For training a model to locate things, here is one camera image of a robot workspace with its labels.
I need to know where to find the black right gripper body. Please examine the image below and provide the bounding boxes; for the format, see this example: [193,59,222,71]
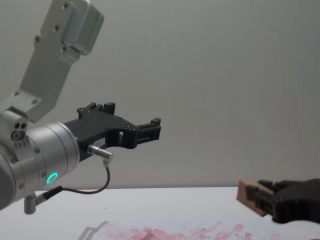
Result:
[271,177,320,224]

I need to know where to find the brown wooden block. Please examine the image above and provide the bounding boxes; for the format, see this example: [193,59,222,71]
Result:
[235,178,274,217]

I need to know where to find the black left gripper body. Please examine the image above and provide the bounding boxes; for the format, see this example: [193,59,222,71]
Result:
[62,114,138,164]

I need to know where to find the white table cover, red smears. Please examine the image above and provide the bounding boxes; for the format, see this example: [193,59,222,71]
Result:
[0,185,320,240]

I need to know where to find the thin dark cable, silver plugs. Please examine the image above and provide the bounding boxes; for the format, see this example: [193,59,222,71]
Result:
[23,144,116,215]

